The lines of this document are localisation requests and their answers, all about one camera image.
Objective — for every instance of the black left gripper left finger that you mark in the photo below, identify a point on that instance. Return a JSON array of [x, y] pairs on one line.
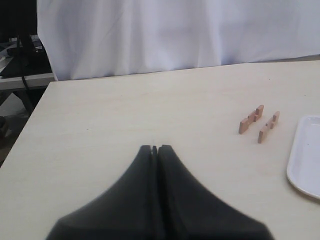
[[128, 210]]

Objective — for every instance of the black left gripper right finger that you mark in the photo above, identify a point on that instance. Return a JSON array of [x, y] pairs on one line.
[[192, 212]]

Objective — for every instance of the notched wooden block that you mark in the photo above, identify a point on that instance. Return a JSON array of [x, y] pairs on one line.
[[269, 125], [251, 118]]

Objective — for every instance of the white plastic tray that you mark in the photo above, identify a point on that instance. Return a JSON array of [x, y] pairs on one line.
[[303, 167]]

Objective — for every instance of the grey side desk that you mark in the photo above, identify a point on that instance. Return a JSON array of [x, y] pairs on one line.
[[32, 81]]

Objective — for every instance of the white backdrop curtain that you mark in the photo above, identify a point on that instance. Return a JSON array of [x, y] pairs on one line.
[[99, 38]]

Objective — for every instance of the black monitor stand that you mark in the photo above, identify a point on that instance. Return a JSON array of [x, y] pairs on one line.
[[24, 52]]

